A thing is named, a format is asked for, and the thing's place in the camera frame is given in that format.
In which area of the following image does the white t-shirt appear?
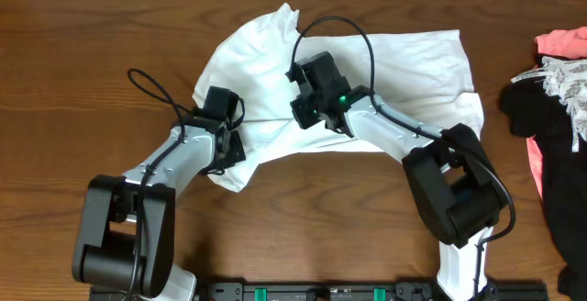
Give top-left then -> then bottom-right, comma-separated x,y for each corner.
193,4 -> 484,192

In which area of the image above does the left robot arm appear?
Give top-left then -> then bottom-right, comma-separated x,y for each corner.
72,117 -> 246,298

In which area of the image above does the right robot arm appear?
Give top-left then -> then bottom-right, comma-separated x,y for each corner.
291,78 -> 513,300

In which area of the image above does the black garment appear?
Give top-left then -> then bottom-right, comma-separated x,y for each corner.
499,79 -> 586,300

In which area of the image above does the white floral patterned garment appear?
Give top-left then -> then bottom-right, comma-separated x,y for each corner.
511,55 -> 586,152

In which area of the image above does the pink garment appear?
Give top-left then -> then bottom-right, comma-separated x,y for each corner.
526,26 -> 587,199

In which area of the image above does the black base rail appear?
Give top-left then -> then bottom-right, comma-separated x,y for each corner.
89,281 -> 549,301

